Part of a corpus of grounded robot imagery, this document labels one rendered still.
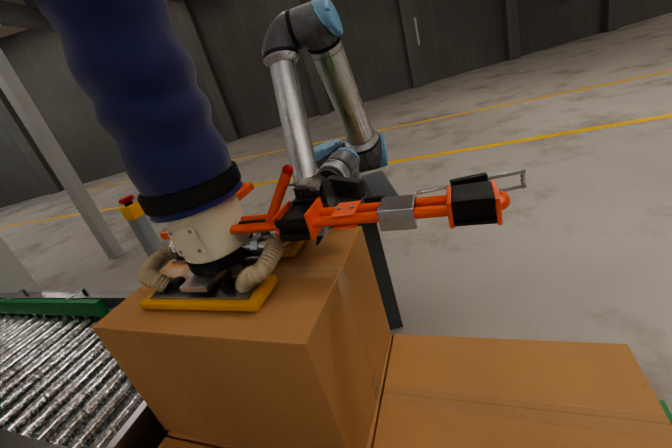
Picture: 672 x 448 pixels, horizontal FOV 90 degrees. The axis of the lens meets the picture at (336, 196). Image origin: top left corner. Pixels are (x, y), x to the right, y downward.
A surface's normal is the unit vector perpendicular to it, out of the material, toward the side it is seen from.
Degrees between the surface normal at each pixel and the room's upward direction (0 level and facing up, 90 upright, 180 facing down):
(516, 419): 0
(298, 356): 90
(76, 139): 90
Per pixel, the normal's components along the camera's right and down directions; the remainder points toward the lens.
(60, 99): 0.07, 0.36
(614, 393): -0.26, -0.89
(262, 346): -0.31, 0.44
